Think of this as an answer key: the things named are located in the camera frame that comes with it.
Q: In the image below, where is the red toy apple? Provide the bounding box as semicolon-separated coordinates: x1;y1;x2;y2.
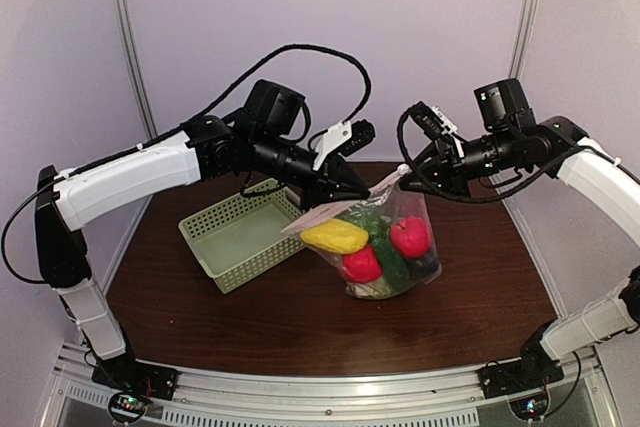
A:
390;216;431;259

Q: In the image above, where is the yellow toy corn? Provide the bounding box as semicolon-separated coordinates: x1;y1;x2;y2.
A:
300;219;369;255

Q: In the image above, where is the purple toy eggplant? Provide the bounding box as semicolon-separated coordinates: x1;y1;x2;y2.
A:
405;254;442;282

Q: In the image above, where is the circuit board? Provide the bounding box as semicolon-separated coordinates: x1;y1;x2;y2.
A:
509;394;549;422
107;392;152;424

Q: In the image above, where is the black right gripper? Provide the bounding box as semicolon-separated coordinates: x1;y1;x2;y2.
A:
398;126;519;200

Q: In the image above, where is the red toy strawberry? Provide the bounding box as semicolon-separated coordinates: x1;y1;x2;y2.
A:
342;244;382;284

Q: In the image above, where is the right circuit board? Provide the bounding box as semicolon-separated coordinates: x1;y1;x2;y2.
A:
509;394;549;422

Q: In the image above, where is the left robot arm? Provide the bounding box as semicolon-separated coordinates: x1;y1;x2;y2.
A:
35;80;375;391

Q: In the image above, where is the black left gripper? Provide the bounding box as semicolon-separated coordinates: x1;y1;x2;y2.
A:
250;129;372;211

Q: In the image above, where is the white toy cauliflower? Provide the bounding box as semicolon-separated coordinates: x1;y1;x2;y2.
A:
348;277;395;300

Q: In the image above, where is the left circuit board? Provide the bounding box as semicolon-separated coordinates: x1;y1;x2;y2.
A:
107;392;152;424

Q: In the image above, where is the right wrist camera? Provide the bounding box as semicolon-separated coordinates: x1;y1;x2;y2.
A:
409;102;458;145

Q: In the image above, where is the black left camera cable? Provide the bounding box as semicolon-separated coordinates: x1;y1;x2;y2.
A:
0;43;372;284

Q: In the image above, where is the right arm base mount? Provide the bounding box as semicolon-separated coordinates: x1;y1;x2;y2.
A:
477;355;564;399

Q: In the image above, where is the aluminium front frame rail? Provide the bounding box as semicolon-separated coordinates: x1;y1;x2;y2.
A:
49;341;609;427

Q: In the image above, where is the green plastic basket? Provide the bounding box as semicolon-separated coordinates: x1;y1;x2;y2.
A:
178;179;304;294

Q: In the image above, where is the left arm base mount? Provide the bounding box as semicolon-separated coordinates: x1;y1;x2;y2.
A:
91;355;179;400

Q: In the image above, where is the clear zip top bag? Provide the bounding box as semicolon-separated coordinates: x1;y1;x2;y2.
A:
282;164;442;300

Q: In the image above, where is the left aluminium corner post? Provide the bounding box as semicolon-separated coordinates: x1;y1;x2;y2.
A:
113;0;158;139

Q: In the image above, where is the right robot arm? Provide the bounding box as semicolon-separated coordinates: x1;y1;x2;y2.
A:
396;78;639;389

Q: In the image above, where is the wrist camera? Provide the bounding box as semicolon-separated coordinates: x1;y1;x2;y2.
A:
409;102;458;145
313;119;376;171

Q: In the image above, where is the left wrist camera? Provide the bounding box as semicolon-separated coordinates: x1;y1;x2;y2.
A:
313;119;376;171

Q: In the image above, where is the green toy cucumber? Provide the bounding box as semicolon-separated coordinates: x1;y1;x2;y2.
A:
371;237;411;293

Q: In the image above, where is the black right camera cable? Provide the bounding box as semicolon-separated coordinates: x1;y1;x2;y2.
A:
396;103;586;204

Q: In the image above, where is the green toy bell pepper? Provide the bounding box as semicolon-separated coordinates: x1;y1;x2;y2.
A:
349;213;392;237

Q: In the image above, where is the right aluminium corner post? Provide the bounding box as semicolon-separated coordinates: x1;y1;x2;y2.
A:
508;0;540;79

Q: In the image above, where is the aluminium corner post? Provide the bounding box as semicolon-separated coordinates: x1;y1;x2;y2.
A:
508;0;540;79
113;0;158;139

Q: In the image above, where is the black camera cable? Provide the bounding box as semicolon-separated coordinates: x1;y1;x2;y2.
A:
0;43;372;284
396;103;586;204

